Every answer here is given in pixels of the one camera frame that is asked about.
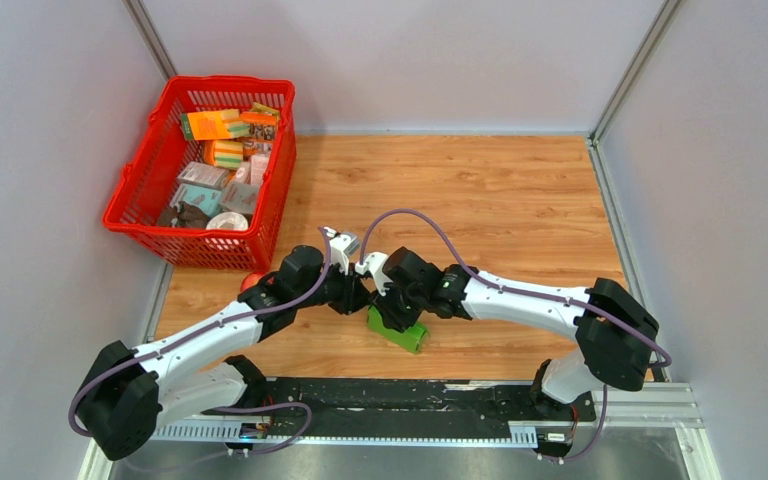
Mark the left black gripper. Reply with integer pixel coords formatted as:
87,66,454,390
294,257,371,316

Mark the green paper box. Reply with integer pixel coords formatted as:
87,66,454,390
366,306,430,354

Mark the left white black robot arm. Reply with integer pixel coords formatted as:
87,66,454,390
68,239,371,461

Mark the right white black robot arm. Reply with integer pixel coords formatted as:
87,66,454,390
355,247,658,419

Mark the red apple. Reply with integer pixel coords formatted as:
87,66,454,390
239,272,266,292

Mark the white tape roll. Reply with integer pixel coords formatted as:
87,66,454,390
206,211,249,231

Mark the grey pink carton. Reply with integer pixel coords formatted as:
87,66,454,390
219,181,260,215

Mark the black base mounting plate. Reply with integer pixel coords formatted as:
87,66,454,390
199,377,597,440

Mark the teal small carton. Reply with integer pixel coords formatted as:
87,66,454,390
169,184,222,217

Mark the striped sponge stack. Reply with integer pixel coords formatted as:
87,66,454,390
202,140,244,170

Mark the grey small carton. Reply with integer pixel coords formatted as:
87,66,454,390
176,161,230,190

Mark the orange sponge pack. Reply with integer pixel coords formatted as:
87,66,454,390
179,109,249,141

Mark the red plastic basket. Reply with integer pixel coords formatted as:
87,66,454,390
102,75,297,271

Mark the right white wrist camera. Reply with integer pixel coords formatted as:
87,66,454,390
354,252,392,296

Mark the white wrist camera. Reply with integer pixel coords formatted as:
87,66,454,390
324,227,360,275
354,252,392,296

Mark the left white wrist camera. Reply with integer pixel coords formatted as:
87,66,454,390
324,227,360,275

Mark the aluminium frame rail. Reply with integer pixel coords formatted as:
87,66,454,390
78,365,719,479

